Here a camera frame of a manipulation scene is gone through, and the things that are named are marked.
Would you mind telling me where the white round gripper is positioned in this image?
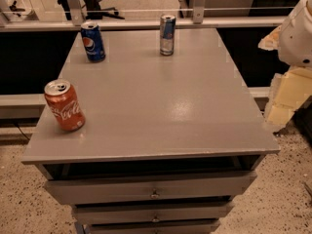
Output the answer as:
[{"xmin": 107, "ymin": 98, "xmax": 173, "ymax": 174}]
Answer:
[{"xmin": 258, "ymin": 0, "xmax": 312, "ymax": 128}]

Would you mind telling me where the silver blue redbull can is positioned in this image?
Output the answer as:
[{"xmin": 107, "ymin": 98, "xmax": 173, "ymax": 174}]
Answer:
[{"xmin": 160, "ymin": 15, "xmax": 176, "ymax": 56}]

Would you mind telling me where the blue pepsi can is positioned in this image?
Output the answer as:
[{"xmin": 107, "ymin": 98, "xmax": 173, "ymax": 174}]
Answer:
[{"xmin": 81, "ymin": 20, "xmax": 105, "ymax": 62}]

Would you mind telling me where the red coke can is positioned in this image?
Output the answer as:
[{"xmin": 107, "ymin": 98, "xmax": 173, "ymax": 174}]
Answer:
[{"xmin": 44, "ymin": 79, "xmax": 86, "ymax": 132}]

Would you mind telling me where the grey drawer cabinet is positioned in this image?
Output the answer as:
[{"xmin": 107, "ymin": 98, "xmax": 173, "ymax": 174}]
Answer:
[{"xmin": 20, "ymin": 27, "xmax": 281, "ymax": 234}]

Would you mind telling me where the bottom grey drawer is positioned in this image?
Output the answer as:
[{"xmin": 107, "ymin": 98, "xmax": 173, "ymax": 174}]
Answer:
[{"xmin": 90, "ymin": 219, "xmax": 219, "ymax": 234}]

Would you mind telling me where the grey drawer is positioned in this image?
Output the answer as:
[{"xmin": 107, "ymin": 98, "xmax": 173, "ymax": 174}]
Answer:
[
  {"xmin": 90, "ymin": 219, "xmax": 219, "ymax": 234},
  {"xmin": 73, "ymin": 202, "xmax": 234, "ymax": 224},
  {"xmin": 45, "ymin": 171, "xmax": 256, "ymax": 205}
]

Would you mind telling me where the middle grey drawer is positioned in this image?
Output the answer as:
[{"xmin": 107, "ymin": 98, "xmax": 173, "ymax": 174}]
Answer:
[{"xmin": 73, "ymin": 202, "xmax": 234, "ymax": 224}]

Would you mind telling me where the top grey drawer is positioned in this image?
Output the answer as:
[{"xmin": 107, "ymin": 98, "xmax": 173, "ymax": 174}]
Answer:
[{"xmin": 45, "ymin": 171, "xmax": 256, "ymax": 205}]

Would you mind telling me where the grey metal railing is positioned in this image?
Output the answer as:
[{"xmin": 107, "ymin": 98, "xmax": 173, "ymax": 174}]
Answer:
[{"xmin": 1, "ymin": 0, "xmax": 297, "ymax": 32}]

